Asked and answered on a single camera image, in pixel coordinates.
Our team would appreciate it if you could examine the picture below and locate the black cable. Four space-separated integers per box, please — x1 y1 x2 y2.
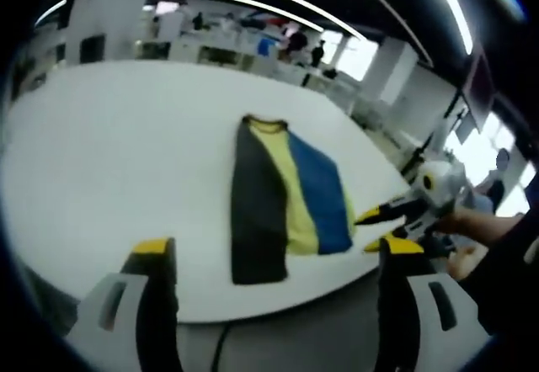
211 324 232 372

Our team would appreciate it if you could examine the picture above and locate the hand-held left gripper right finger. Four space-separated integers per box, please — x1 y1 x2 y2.
377 236 493 372

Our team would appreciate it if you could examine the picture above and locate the yellow grey blue garment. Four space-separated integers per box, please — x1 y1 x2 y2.
229 114 357 285

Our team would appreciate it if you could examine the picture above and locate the large dark screen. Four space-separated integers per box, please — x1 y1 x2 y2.
462 47 496 133

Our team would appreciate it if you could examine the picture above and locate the black cabinet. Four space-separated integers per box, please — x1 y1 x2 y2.
79 34 105 64

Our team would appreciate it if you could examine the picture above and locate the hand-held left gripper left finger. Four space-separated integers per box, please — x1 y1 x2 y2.
65 236 184 372

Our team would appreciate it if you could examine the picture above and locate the person's dark clothing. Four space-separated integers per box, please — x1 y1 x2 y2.
458 214 539 335

